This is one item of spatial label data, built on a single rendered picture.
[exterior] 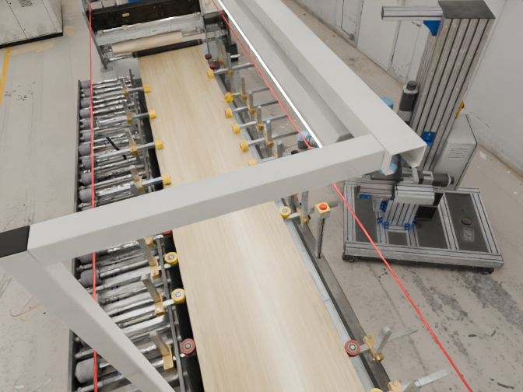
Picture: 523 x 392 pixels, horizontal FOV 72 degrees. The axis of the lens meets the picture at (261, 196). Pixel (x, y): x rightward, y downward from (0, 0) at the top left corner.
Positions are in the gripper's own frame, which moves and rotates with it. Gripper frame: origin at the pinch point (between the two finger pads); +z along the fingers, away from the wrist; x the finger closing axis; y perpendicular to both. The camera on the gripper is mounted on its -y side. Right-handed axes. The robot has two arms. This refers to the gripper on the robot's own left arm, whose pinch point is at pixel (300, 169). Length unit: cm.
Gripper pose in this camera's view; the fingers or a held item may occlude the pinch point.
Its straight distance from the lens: 276.0
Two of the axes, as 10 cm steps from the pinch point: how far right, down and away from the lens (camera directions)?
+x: 7.8, -4.9, 3.8
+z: 0.6, 6.7, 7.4
